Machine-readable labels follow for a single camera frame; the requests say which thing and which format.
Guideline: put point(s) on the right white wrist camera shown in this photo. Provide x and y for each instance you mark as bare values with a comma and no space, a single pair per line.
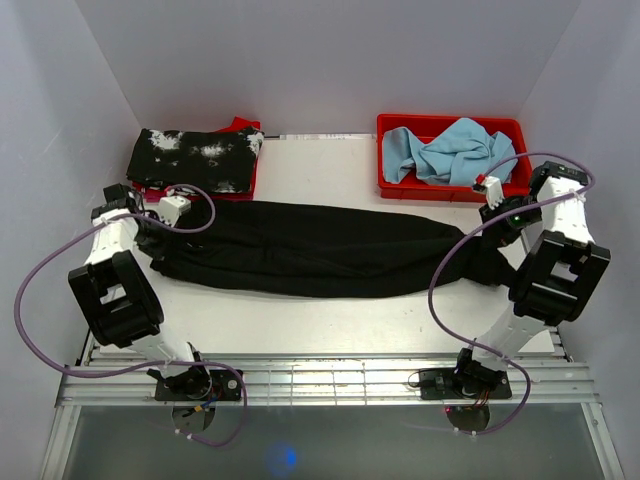
491,188

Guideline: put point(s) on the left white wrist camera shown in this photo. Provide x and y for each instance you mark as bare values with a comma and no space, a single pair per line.
171,206

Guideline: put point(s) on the magenta folded trousers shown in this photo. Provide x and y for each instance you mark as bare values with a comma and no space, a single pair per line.
154,194

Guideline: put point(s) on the light blue trousers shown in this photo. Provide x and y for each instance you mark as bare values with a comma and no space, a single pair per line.
456,157

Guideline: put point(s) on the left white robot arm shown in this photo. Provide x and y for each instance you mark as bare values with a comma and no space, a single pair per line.
118,302

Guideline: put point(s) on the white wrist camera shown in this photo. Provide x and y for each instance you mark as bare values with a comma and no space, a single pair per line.
171,206
491,188

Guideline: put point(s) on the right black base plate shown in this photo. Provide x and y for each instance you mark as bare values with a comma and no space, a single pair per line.
435,385

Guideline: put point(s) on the aluminium frame rail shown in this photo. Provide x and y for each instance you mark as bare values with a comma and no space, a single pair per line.
331,393

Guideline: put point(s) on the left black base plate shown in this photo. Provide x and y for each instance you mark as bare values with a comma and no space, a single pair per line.
223,386

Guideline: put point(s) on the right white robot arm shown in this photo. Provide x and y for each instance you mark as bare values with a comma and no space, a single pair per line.
552,285

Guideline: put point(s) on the black white patterned folded trousers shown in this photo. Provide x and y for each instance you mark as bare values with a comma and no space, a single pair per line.
215,162

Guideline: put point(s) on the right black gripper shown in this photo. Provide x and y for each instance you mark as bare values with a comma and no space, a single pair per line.
497,236

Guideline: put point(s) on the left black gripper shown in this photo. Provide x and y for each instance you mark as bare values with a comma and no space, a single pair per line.
160,251

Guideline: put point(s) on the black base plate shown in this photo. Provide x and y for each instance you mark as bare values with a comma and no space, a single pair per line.
435,385
223,386

